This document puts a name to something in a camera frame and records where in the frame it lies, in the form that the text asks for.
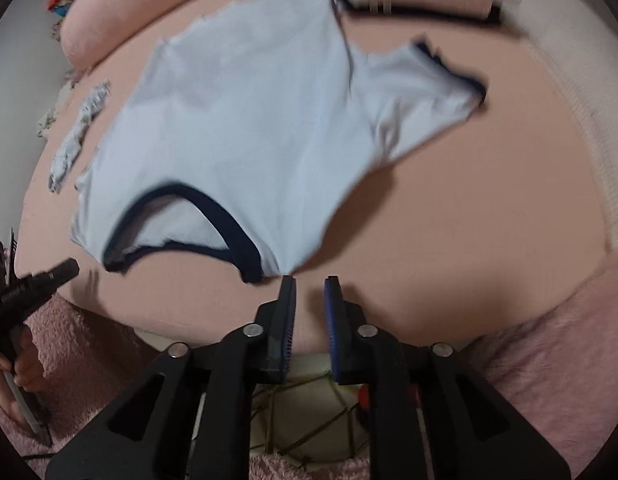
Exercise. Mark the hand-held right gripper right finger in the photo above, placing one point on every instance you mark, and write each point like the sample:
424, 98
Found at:
334, 330

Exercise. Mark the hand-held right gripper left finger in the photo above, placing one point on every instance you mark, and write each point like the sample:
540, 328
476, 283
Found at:
286, 330

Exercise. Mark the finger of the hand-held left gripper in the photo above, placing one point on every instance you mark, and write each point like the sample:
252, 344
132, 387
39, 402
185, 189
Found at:
61, 272

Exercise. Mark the light blue navy-trimmed t-shirt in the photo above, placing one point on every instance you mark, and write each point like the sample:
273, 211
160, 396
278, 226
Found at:
264, 125

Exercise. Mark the pile of pale clothes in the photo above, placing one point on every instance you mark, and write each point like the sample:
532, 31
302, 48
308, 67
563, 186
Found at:
46, 120

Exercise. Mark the person's left hand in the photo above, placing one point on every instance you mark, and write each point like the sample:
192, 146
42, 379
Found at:
29, 370

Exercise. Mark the red sock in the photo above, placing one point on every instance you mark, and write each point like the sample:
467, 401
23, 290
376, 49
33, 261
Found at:
363, 400

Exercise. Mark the grey patterned garment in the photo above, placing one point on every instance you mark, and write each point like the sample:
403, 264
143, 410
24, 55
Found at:
81, 125

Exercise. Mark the round bed with pink sheet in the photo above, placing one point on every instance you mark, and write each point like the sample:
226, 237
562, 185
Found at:
464, 240

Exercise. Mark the red and blue toy figure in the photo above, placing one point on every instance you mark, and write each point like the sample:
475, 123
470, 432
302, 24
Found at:
59, 4

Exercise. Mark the pink pillow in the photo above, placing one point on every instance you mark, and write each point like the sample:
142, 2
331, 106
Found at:
119, 10

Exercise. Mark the pale checked blanket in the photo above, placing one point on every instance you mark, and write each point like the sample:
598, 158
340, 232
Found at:
579, 85

